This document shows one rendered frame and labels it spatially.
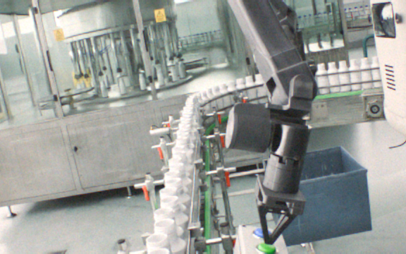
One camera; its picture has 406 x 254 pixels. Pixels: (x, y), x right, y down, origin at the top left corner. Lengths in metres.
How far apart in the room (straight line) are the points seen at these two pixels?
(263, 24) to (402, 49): 0.46
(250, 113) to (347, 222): 0.99
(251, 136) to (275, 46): 0.15
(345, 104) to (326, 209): 1.19
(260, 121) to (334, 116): 2.03
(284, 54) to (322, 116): 2.00
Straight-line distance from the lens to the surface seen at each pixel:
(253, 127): 0.72
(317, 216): 1.63
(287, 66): 0.76
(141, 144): 4.55
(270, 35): 0.78
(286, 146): 0.73
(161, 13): 4.42
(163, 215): 0.90
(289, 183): 0.75
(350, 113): 2.74
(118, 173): 4.67
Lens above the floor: 1.48
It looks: 12 degrees down
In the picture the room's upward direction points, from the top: 11 degrees counter-clockwise
